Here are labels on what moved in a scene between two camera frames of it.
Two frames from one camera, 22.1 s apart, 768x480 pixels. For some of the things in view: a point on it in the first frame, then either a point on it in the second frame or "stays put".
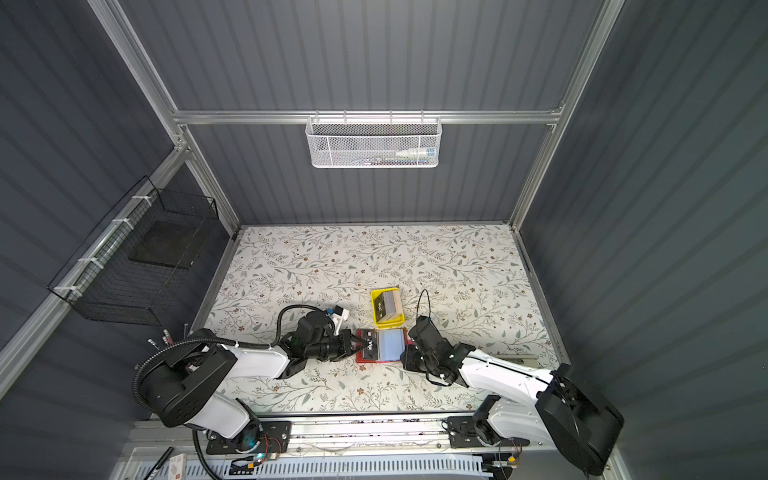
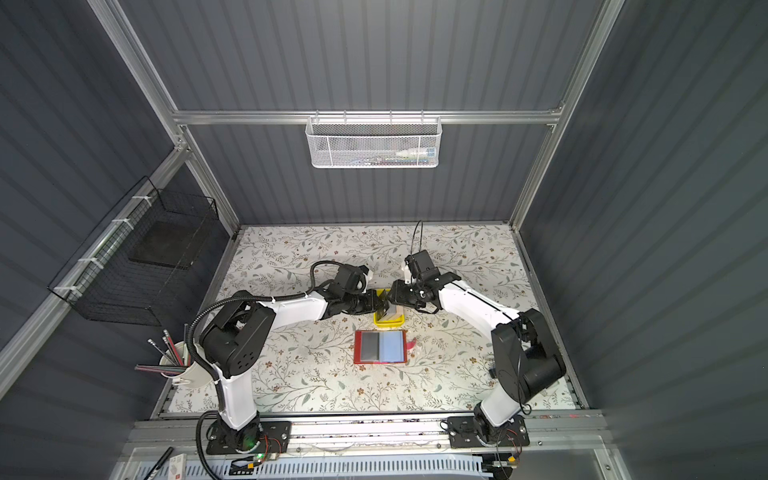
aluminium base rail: (336, 434) stays put
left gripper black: (346, 338) to (372, 306)
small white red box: (178, 467) stays put
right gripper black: (407, 361) to (398, 294)
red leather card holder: (391, 341) stays put
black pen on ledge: (159, 463) stays put
